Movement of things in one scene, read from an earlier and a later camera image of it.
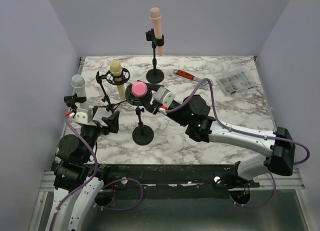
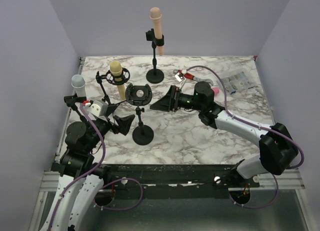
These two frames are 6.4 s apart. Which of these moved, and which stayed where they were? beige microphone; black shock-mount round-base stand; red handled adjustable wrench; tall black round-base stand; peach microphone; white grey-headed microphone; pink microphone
Moved: pink microphone
Stayed: red handled adjustable wrench; white grey-headed microphone; black shock-mount round-base stand; tall black round-base stand; beige microphone; peach microphone
